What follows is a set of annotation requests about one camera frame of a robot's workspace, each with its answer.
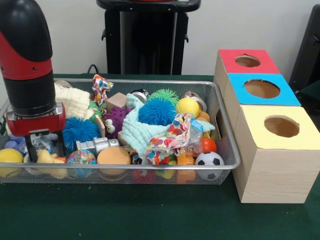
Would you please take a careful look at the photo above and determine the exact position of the shallow wire mesh bin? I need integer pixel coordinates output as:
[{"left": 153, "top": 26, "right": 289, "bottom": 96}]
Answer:
[{"left": 0, "top": 77, "right": 242, "bottom": 186}]

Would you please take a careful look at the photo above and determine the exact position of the smooth yellow ball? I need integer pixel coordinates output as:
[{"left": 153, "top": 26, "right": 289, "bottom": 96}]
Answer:
[{"left": 175, "top": 97, "right": 202, "bottom": 118}]

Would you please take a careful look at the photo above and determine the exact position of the black and white soccer ball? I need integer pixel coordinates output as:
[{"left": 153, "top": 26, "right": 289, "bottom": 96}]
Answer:
[{"left": 194, "top": 151, "right": 225, "bottom": 181}]

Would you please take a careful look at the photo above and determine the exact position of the blue spiky toy with eyes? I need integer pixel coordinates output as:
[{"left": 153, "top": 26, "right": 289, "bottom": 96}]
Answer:
[{"left": 138, "top": 97, "right": 177, "bottom": 125}]

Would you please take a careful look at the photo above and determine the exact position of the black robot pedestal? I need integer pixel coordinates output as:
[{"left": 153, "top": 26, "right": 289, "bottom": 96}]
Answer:
[{"left": 96, "top": 0, "right": 202, "bottom": 76}]

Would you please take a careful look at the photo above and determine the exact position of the large multicoloured patterned cloth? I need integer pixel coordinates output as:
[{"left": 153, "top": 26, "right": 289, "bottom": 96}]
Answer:
[{"left": 144, "top": 112, "right": 198, "bottom": 165}]

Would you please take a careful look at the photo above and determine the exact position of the orange foam ball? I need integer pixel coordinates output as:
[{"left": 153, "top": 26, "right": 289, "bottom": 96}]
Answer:
[{"left": 96, "top": 146, "right": 132, "bottom": 165}]

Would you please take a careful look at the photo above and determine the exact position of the black chair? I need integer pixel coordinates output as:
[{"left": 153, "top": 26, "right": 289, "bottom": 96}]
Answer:
[{"left": 288, "top": 4, "right": 320, "bottom": 88}]

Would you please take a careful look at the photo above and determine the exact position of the cream waffle cloth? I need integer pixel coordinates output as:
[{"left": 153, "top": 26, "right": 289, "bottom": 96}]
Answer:
[{"left": 54, "top": 83, "right": 96, "bottom": 121}]

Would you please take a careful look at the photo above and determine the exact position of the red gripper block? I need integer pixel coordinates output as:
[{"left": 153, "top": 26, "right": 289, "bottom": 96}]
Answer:
[{"left": 6, "top": 102, "right": 67, "bottom": 163}]

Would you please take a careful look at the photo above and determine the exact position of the small knotted multicoloured cloth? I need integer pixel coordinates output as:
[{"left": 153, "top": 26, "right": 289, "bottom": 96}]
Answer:
[{"left": 91, "top": 74, "right": 115, "bottom": 116}]

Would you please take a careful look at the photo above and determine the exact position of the mint green waffle cloth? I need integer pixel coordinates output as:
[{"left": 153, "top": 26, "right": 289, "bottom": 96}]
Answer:
[{"left": 121, "top": 93, "right": 216, "bottom": 165}]

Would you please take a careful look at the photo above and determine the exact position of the blue spiky ball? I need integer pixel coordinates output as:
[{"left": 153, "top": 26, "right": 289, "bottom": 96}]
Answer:
[{"left": 62, "top": 117, "right": 101, "bottom": 152}]

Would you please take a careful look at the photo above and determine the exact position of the globe print ball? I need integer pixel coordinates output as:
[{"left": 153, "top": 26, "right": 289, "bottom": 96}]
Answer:
[{"left": 66, "top": 149, "right": 97, "bottom": 165}]

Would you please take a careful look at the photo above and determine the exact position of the yellow plush toy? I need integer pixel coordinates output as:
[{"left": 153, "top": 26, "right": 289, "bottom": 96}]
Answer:
[{"left": 37, "top": 149, "right": 66, "bottom": 165}]

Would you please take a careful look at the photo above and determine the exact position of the wooden box with three holes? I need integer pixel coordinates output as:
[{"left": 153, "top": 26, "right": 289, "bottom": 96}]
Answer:
[{"left": 213, "top": 48, "right": 320, "bottom": 204}]

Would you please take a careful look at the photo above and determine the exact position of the dark green table cloth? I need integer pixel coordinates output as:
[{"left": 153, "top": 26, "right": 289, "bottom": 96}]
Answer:
[{"left": 0, "top": 72, "right": 320, "bottom": 240}]

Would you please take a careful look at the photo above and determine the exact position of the purple spiky monster toy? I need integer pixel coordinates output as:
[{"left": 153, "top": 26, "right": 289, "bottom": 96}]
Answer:
[{"left": 102, "top": 106, "right": 133, "bottom": 138}]

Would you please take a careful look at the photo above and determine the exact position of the black looped cable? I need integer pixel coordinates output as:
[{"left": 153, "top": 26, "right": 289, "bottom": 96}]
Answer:
[{"left": 86, "top": 64, "right": 101, "bottom": 75}]

